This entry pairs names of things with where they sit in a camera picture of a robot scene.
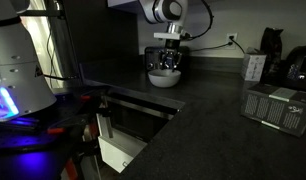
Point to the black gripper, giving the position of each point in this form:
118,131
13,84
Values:
172,47

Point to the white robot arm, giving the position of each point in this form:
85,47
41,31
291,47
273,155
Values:
19,66

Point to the white bowl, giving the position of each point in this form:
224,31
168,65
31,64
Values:
164,80

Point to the silver four-slot toaster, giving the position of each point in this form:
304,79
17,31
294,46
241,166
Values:
153,56

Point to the white carton box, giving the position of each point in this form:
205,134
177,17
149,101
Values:
253,66

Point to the black bag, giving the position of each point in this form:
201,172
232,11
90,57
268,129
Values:
272,50

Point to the printed cardboard box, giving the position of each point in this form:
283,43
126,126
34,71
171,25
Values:
276,108

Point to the black countertop appliance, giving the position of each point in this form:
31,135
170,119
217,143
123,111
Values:
301,68

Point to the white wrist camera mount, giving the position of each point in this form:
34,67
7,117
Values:
171,35

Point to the white wall outlet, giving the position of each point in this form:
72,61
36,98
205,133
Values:
231,40

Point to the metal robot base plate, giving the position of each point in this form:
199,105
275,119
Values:
26,156

